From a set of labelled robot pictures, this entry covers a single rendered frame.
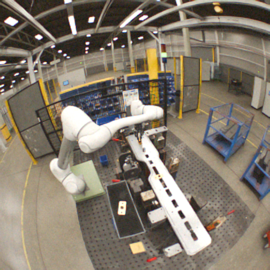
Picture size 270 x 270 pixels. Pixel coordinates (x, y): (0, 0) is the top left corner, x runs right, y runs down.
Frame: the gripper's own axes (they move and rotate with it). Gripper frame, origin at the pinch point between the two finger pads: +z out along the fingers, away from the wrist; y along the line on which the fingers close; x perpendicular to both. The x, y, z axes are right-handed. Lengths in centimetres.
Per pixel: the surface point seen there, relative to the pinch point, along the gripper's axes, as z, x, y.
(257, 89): -19, 102, 767
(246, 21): -238, 5, 294
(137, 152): 5.8, -13.0, -6.6
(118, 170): -2.0, -34.5, -29.3
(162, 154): 9.0, -22.1, 15.2
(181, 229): 5, -95, -5
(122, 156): -10.7, -29.3, -23.0
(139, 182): -2, -51, -18
